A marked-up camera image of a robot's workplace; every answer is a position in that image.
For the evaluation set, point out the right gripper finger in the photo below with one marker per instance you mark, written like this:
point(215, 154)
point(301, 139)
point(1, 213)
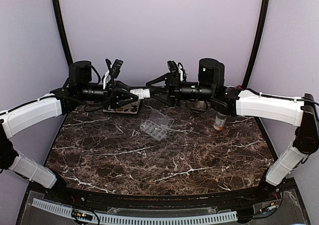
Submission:
point(160, 82)
point(161, 97)

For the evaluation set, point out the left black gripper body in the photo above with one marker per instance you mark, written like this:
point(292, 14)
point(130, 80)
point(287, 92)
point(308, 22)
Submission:
point(108, 95)

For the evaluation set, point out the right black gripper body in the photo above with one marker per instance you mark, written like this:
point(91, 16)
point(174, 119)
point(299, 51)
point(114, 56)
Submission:
point(175, 96)

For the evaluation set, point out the small white pill bottle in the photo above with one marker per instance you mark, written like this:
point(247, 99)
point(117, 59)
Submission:
point(141, 93)

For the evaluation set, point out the clear plastic pill organizer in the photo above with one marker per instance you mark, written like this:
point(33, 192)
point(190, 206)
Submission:
point(157, 120)

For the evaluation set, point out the orange pill bottle grey cap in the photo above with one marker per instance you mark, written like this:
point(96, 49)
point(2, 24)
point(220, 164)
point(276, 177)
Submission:
point(219, 122)

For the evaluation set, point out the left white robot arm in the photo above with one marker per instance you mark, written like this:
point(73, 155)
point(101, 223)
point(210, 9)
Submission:
point(77, 90)

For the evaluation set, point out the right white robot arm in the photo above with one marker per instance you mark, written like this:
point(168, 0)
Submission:
point(233, 101)

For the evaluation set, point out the floral square plate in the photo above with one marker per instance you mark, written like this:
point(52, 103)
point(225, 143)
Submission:
point(131, 108)

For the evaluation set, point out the beige ceramic mug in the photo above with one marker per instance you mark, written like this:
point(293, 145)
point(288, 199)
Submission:
point(200, 105)

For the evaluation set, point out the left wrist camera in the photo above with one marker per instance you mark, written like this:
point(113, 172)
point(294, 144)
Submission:
point(112, 72)

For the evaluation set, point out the right black frame post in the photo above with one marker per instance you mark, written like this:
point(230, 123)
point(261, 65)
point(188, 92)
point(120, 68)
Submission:
point(256, 43)

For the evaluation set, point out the black frame post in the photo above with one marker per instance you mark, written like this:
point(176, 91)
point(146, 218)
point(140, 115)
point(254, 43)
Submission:
point(256, 43)
point(62, 32)

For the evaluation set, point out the left black frame post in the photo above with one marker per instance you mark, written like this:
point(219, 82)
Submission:
point(62, 32)

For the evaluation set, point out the white slotted cable duct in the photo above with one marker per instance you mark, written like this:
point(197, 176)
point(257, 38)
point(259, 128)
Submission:
point(121, 216)

